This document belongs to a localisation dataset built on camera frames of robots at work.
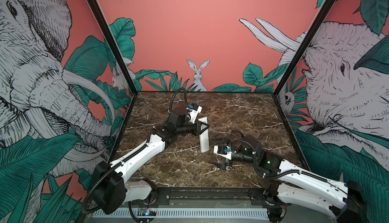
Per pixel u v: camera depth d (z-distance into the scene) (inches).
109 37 34.4
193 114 27.1
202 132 27.9
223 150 21.8
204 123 28.6
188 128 26.0
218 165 24.1
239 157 23.6
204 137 28.9
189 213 27.6
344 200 16.1
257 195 28.8
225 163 23.8
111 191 16.5
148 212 27.6
